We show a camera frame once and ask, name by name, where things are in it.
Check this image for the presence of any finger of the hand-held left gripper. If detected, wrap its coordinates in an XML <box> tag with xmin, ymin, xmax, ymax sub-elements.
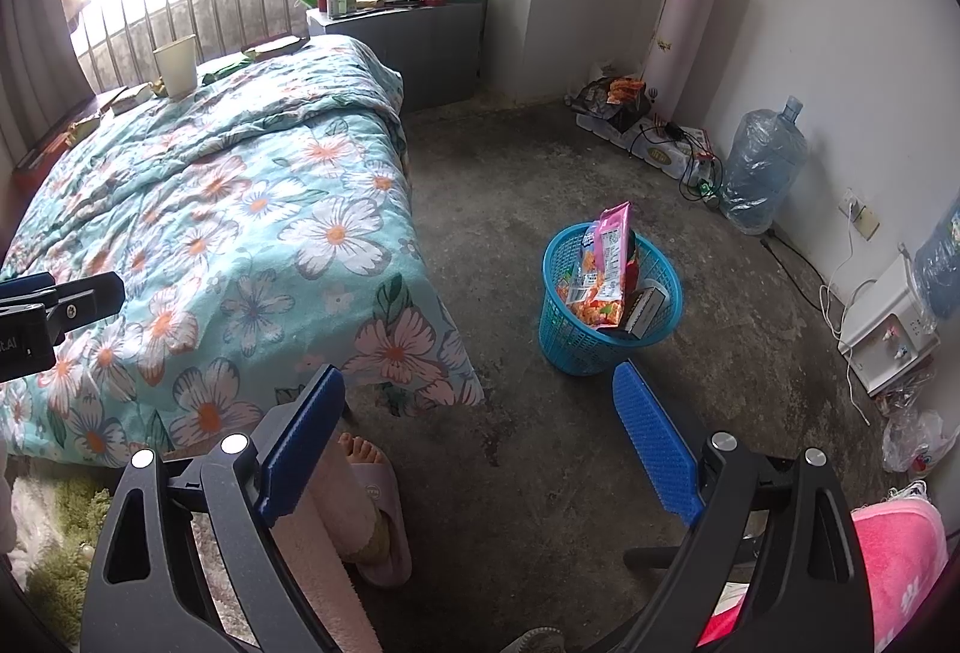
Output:
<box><xmin>0</xmin><ymin>276</ymin><xmax>57</xmax><ymax>307</ymax></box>
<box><xmin>41</xmin><ymin>272</ymin><xmax>126</xmax><ymax>343</ymax></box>

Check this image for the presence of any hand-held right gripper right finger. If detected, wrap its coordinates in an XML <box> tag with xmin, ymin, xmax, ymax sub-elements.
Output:
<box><xmin>611</xmin><ymin>360</ymin><xmax>877</xmax><ymax>653</ymax></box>

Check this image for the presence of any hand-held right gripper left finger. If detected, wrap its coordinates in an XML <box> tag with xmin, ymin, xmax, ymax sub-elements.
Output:
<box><xmin>79</xmin><ymin>364</ymin><xmax>346</xmax><ymax>653</ymax></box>

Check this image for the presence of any blue plastic waste basket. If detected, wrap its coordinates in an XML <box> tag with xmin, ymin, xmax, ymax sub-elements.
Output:
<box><xmin>538</xmin><ymin>221</ymin><xmax>685</xmax><ymax>378</ymax></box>

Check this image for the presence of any grey cable box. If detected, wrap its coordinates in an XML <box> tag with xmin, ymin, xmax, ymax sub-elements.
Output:
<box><xmin>621</xmin><ymin>285</ymin><xmax>668</xmax><ymax>340</ymax></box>

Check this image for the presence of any orange snack packet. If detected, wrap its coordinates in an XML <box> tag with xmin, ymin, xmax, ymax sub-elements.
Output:
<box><xmin>561</xmin><ymin>240</ymin><xmax>627</xmax><ymax>331</ymax></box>

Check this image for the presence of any pink snack packet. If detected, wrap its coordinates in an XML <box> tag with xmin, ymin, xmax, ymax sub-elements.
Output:
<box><xmin>595</xmin><ymin>201</ymin><xmax>638</xmax><ymax>305</ymax></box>

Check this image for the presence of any lilac slipper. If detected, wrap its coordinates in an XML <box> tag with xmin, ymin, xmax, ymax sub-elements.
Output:
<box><xmin>341</xmin><ymin>447</ymin><xmax>413</xmax><ymax>586</ymax></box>

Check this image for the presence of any person's leg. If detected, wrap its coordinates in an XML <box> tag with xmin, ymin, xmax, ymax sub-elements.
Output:
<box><xmin>274</xmin><ymin>432</ymin><xmax>391</xmax><ymax>653</ymax></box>

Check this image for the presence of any brown wooden box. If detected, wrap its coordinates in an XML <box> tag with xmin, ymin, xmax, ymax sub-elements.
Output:
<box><xmin>11</xmin><ymin>86</ymin><xmax>128</xmax><ymax>175</ymax></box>

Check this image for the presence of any floral light blue blanket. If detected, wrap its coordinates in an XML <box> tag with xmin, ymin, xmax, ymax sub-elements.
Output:
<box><xmin>0</xmin><ymin>34</ymin><xmax>487</xmax><ymax>470</ymax></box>

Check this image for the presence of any brown biscuit pack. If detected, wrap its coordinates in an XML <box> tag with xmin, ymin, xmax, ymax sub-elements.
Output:
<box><xmin>100</xmin><ymin>84</ymin><xmax>151</xmax><ymax>115</ymax></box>

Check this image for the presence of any green shaggy rug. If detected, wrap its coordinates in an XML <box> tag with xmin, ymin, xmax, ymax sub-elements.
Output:
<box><xmin>19</xmin><ymin>473</ymin><xmax>121</xmax><ymax>646</ymax></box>

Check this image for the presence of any grey curtain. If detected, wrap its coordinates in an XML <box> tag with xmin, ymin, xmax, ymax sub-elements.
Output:
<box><xmin>0</xmin><ymin>0</ymin><xmax>95</xmax><ymax>159</ymax></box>

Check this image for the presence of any grey shoe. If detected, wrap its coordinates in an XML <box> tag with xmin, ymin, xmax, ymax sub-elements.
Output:
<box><xmin>502</xmin><ymin>627</ymin><xmax>571</xmax><ymax>653</ymax></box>

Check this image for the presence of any clear plastic bag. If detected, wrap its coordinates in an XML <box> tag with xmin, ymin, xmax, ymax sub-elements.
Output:
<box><xmin>881</xmin><ymin>407</ymin><xmax>957</xmax><ymax>475</ymax></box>

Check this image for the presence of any white paper cup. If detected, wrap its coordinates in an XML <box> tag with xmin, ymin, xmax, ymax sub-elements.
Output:
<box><xmin>153</xmin><ymin>34</ymin><xmax>198</xmax><ymax>100</ymax></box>

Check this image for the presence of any white water dispenser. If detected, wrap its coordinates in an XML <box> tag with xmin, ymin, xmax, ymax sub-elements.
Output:
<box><xmin>838</xmin><ymin>254</ymin><xmax>942</xmax><ymax>399</ymax></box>

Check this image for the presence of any pink towel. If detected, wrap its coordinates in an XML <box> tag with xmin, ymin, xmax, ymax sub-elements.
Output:
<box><xmin>697</xmin><ymin>499</ymin><xmax>950</xmax><ymax>653</ymax></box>

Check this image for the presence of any small green snack packet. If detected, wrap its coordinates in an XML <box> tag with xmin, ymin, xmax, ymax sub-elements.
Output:
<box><xmin>201</xmin><ymin>59</ymin><xmax>250</xmax><ymax>85</ymax></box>

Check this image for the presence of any large clear water jug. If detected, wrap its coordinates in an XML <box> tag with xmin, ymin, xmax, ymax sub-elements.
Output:
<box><xmin>720</xmin><ymin>95</ymin><xmax>809</xmax><ymax>236</ymax></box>

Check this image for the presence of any brown green-edged snack pack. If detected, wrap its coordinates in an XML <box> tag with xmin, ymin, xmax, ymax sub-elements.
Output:
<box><xmin>241</xmin><ymin>36</ymin><xmax>308</xmax><ymax>61</ymax></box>

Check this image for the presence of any blue water bottle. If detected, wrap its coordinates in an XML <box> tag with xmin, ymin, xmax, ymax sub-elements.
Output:
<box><xmin>911</xmin><ymin>203</ymin><xmax>960</xmax><ymax>324</ymax></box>

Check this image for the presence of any black snack bag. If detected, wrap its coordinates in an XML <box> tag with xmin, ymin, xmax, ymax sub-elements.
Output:
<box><xmin>574</xmin><ymin>75</ymin><xmax>652</xmax><ymax>133</ymax></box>

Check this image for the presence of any grey cabinet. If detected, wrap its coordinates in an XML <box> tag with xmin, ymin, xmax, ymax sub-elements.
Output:
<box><xmin>306</xmin><ymin>0</ymin><xmax>485</xmax><ymax>112</ymax></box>

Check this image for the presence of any patterned wallpaper roll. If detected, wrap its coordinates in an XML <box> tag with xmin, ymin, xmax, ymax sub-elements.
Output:
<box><xmin>641</xmin><ymin>0</ymin><xmax>725</xmax><ymax>125</ymax></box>

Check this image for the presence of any black power cable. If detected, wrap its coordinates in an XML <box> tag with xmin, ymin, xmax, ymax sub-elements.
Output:
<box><xmin>759</xmin><ymin>233</ymin><xmax>826</xmax><ymax>305</ymax></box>

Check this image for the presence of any white cable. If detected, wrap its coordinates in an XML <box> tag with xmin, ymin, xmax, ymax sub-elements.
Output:
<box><xmin>820</xmin><ymin>203</ymin><xmax>875</xmax><ymax>429</ymax></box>

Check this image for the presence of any wall socket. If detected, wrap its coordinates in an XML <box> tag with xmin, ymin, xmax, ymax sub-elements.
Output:
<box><xmin>844</xmin><ymin>191</ymin><xmax>882</xmax><ymax>241</ymax></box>

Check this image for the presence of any black charger cable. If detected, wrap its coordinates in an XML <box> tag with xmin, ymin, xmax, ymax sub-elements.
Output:
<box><xmin>637</xmin><ymin>119</ymin><xmax>725</xmax><ymax>204</ymax></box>

